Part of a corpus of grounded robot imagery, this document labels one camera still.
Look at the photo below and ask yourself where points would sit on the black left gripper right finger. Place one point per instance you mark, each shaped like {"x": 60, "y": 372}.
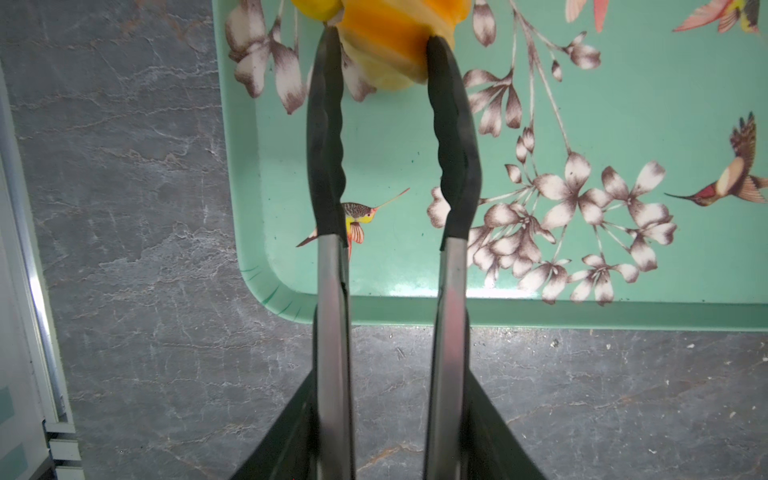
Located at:
{"x": 493, "y": 451}

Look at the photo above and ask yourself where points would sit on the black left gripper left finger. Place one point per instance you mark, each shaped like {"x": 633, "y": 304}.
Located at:
{"x": 287, "y": 451}

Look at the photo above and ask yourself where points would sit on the black metal tongs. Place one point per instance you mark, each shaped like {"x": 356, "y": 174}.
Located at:
{"x": 461, "y": 180}

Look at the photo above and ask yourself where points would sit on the orange fake croissant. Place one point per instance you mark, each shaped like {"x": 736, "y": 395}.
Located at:
{"x": 387, "y": 40}

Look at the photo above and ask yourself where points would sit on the green floral serving tray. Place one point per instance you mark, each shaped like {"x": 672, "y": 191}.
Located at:
{"x": 623, "y": 148}

